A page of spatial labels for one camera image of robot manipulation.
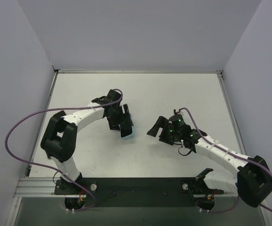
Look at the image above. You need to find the teal phone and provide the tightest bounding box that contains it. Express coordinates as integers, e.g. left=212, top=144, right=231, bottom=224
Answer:
left=120, top=126, right=134, bottom=138

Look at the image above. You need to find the light blue phone case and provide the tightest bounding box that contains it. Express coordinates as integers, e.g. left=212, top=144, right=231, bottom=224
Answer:
left=122, top=126, right=135, bottom=139

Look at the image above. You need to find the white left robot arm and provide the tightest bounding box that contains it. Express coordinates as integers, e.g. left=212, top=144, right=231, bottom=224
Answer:
left=40, top=89, right=134, bottom=194

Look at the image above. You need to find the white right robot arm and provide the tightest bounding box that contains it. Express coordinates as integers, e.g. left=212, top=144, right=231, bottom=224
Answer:
left=147, top=114, right=272, bottom=207

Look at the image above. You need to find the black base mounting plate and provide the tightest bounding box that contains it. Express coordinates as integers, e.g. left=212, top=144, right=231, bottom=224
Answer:
left=54, top=178, right=224, bottom=207

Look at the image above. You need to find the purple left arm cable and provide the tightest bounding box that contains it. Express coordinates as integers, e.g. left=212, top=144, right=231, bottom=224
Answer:
left=4, top=88, right=124, bottom=211

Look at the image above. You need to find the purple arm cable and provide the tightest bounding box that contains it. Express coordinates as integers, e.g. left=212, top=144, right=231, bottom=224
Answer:
left=178, top=107, right=272, bottom=216
left=4, top=88, right=124, bottom=211

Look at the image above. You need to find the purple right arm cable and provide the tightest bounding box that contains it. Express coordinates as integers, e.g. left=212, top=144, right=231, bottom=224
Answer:
left=178, top=107, right=272, bottom=216

